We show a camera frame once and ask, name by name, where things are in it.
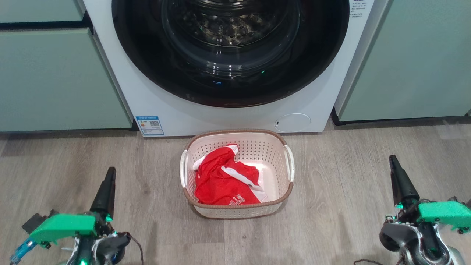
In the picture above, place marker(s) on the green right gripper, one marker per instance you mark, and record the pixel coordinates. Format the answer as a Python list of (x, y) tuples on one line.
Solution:
[(441, 214)]

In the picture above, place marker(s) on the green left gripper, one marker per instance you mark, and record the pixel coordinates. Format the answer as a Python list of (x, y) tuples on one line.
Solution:
[(62, 225)]

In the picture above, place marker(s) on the red bulls print jersey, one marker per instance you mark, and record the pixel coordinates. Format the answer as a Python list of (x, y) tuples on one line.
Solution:
[(220, 191)]

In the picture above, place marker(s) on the washing machine glass door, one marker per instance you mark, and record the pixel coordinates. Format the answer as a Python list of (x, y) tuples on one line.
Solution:
[(147, 55)]

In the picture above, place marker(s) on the white front-load washing machine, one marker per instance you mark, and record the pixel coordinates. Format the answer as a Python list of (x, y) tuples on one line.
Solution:
[(165, 110)]

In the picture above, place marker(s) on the large pale green cabinet door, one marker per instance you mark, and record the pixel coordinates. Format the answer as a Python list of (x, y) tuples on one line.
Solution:
[(55, 81)]

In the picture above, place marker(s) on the steel washing machine drum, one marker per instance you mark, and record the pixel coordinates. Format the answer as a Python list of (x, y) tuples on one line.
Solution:
[(228, 25)]

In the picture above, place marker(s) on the blue energy label sticker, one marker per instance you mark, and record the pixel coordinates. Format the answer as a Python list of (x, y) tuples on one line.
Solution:
[(149, 126)]

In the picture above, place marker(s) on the round drain filter cover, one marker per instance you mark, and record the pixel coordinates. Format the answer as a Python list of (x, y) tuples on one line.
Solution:
[(292, 123)]

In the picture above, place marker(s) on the cream perforated laundry basket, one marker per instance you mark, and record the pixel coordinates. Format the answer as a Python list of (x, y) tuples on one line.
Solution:
[(274, 173)]

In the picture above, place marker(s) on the narrow pale green drawer front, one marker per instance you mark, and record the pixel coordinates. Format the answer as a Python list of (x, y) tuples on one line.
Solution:
[(36, 9)]

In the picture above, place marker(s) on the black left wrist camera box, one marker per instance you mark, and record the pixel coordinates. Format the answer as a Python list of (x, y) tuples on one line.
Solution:
[(35, 221)]

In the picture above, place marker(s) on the blue left camera connector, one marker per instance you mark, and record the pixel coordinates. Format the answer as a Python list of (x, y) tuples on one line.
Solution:
[(22, 250)]

